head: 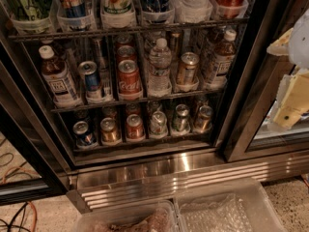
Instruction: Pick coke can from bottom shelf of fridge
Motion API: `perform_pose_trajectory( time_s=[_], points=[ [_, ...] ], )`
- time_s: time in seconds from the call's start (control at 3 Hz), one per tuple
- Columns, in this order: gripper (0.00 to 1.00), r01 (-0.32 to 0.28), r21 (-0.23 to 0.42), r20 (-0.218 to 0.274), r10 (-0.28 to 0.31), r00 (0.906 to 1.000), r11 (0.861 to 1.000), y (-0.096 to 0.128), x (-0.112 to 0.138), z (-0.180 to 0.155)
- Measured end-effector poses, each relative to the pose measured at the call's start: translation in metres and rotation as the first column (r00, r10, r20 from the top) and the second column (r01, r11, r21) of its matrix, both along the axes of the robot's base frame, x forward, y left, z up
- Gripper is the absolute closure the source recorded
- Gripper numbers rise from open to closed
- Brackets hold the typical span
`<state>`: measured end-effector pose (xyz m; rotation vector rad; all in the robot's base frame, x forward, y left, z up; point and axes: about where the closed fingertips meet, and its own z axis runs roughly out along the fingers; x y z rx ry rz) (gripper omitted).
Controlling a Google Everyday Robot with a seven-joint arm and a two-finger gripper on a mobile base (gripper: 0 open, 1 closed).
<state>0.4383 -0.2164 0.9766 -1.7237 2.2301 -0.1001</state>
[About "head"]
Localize left clear plastic bin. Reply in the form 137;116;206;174
72;200;180;232

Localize metal fridge base grille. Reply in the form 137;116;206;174
67;150;309;214

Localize red coke can bottom shelf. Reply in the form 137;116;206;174
126;114;145;139

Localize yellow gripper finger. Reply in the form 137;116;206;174
267;28;293;56
267;69;309;132

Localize gold can bottom shelf left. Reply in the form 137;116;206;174
100;117;121;143

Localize gold can shelf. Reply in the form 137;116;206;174
193;105;212;131
177;52;200;85
100;117;121;143

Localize silver can bottom shelf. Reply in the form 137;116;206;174
150;111;167;137

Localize clear water bottle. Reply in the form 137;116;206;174
149;38;172;91

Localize blue pepsi can bottom shelf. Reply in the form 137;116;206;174
72;121;97;146

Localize right clear plastic bin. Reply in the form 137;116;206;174
174;178;287;232

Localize black cable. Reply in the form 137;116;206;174
0;135;32;232

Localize closed fridge glass door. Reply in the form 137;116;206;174
224;0;309;161

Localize green can shelf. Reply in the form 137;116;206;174
6;0;52;21
172;103;189;132

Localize tea bottle right middle shelf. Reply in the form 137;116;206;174
205;29;237;85

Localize blue red bull can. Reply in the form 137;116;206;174
78;61;101;98

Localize tea bottle shelf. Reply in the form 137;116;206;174
39;45;79;107
205;29;237;85

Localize red coke can behind front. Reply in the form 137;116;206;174
126;103;141;116

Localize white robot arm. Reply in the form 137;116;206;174
267;10;309;132

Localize gold can bottom shelf right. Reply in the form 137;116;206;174
193;105;212;131

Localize green can bottom shelf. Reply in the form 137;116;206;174
172;103;189;132

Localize large red coke can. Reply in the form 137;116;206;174
118;60;141;95

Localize clear plastic bin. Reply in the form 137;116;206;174
174;178;287;232
72;200;180;232

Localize tea bottle left middle shelf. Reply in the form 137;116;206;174
39;45;79;107

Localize gold can middle shelf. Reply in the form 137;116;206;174
177;52;200;85

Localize green can top shelf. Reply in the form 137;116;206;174
6;0;52;21

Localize orange cable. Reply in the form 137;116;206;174
0;165;39;232

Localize open fridge door left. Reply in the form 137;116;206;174
0;43;70;205

